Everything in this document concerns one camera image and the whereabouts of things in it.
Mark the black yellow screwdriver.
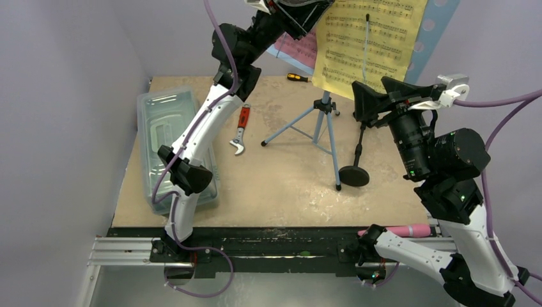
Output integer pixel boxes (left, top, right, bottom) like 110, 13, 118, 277
286, 73, 312, 83

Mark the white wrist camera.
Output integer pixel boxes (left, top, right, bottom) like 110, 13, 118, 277
244, 0, 274, 14
408, 74, 470, 111

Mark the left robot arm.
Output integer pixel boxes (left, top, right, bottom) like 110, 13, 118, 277
158, 1, 333, 262

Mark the blue perforated music stand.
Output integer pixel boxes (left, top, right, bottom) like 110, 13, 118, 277
259, 0, 461, 191

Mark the yellow sheet music page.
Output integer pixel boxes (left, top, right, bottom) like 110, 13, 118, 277
312, 0, 427, 99

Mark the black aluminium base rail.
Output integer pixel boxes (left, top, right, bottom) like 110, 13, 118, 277
88, 226, 381, 278

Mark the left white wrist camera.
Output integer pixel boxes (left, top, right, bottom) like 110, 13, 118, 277
244, 0, 274, 14

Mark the black microphone stand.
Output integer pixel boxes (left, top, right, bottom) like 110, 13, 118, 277
339, 123, 370, 187

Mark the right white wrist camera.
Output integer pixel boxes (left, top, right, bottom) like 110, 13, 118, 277
408, 74, 470, 111

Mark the clear plastic storage box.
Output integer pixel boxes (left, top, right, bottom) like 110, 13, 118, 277
137, 85, 199, 215

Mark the red handled adjustable wrench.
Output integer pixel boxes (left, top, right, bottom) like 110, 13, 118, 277
229, 103, 251, 156

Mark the pink sheet music page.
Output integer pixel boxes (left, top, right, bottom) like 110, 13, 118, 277
267, 31, 317, 75

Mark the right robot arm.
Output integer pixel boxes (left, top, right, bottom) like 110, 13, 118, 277
352, 74, 530, 306

